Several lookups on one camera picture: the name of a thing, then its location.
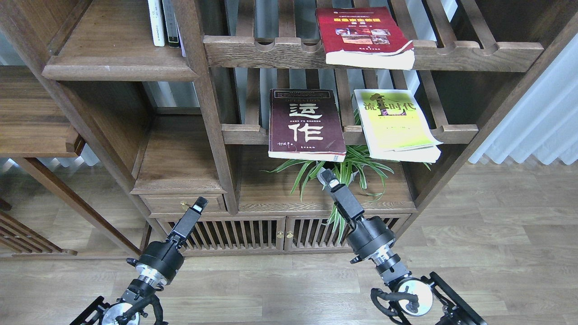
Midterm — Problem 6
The dark wooden bookshelf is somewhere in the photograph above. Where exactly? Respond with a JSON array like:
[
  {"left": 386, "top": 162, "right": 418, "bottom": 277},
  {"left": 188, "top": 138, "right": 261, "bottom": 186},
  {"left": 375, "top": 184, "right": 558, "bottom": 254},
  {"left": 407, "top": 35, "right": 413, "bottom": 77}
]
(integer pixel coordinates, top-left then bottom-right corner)
[{"left": 1, "top": 0, "right": 577, "bottom": 232}]

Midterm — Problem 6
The red cover book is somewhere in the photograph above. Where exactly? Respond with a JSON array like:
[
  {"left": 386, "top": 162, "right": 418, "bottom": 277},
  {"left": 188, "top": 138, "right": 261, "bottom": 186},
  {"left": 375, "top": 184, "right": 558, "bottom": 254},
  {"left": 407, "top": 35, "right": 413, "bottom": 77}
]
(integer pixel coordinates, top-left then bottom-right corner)
[{"left": 316, "top": 7, "right": 415, "bottom": 70}]

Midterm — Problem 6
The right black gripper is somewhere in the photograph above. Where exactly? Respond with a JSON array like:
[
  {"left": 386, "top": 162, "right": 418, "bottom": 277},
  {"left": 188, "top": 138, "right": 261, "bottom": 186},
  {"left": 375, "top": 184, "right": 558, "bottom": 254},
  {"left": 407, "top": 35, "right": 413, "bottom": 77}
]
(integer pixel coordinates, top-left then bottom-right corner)
[{"left": 317, "top": 168, "right": 396, "bottom": 264}]

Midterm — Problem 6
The white curtain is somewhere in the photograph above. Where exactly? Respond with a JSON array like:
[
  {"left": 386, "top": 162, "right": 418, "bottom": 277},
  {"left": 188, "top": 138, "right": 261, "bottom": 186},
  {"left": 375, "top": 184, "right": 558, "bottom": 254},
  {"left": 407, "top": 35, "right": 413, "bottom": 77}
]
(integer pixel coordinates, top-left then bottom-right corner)
[{"left": 469, "top": 36, "right": 578, "bottom": 165}]

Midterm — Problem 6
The dark spine upright book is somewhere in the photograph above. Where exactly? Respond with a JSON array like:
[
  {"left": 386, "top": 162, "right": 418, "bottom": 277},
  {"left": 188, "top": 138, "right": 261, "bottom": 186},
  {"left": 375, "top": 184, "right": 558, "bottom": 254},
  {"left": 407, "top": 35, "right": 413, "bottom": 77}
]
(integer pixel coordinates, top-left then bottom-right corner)
[{"left": 162, "top": 0, "right": 181, "bottom": 48}]

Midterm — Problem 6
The pale purple upright book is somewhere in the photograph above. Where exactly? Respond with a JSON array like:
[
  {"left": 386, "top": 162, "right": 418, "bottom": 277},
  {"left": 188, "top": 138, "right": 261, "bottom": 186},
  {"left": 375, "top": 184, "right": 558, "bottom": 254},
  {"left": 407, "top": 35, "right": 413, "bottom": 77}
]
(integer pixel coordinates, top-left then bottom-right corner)
[{"left": 176, "top": 23, "right": 186, "bottom": 57}]

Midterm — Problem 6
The spider plant in white pot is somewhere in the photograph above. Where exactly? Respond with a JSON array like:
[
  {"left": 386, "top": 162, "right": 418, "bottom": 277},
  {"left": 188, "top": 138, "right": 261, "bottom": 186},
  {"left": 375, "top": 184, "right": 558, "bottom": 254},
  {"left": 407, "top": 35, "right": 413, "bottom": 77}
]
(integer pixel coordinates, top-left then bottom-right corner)
[{"left": 262, "top": 106, "right": 432, "bottom": 244}]

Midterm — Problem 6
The dark maroon book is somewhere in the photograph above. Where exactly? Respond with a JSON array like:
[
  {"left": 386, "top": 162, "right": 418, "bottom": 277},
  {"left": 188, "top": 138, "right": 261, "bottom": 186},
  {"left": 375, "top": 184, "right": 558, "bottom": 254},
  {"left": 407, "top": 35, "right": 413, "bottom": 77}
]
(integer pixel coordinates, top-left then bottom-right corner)
[{"left": 268, "top": 88, "right": 346, "bottom": 162}]

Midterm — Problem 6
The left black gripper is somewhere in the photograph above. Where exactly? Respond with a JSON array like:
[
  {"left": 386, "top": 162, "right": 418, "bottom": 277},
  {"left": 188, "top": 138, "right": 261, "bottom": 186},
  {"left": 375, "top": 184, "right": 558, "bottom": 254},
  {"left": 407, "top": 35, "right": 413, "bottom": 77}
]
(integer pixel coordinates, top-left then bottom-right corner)
[{"left": 126, "top": 197, "right": 208, "bottom": 286}]

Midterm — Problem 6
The white spine upright book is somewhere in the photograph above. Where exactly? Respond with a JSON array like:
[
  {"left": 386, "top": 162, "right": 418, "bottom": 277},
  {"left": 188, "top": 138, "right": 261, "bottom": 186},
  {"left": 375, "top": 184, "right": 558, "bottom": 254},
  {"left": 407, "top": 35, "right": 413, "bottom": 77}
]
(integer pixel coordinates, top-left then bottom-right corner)
[{"left": 147, "top": 0, "right": 166, "bottom": 47}]

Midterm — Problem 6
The wooden side furniture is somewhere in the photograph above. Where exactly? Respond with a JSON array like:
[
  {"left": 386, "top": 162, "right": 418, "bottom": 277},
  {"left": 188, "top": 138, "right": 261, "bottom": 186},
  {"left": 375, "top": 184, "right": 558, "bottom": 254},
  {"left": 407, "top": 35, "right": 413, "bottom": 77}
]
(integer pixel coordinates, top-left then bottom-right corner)
[{"left": 1, "top": 66, "right": 84, "bottom": 259}]

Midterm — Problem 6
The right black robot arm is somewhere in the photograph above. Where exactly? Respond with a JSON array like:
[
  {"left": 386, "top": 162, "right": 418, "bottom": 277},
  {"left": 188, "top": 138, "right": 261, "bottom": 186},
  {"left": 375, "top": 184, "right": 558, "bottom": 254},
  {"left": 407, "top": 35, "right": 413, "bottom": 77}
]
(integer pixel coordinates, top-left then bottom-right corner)
[{"left": 317, "top": 168, "right": 485, "bottom": 325}]

